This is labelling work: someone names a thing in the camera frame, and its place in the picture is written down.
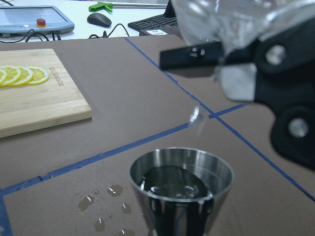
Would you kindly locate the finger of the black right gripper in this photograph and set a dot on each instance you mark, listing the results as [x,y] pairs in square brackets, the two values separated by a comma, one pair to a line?
[208,54]

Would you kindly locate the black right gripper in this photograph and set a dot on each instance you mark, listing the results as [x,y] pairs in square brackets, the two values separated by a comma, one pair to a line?
[284,80]

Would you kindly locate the clear glass cup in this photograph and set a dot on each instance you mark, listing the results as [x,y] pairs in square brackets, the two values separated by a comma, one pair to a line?
[237,23]

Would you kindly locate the steel double jigger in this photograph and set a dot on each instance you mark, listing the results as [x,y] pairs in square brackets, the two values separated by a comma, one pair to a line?
[180,190]

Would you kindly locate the black keyboard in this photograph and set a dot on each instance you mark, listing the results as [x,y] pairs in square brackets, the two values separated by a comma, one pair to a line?
[162,24]

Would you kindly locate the green plastic tool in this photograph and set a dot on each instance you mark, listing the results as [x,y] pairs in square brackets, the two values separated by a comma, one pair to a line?
[108,7]

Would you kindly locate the black computer mouse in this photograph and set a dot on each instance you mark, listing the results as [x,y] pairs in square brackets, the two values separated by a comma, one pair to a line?
[99,19]

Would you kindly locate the bamboo cutting board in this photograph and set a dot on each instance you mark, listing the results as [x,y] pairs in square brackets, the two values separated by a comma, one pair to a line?
[27,108]

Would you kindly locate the lemon slice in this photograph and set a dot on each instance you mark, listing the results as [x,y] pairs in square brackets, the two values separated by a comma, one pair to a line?
[3,75]
[13,73]
[39,76]
[25,76]

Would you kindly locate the right blue teach pendant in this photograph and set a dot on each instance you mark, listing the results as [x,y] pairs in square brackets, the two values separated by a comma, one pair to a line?
[19,20]

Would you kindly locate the front lemon slice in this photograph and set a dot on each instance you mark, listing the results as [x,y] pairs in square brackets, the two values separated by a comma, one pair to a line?
[3,75]

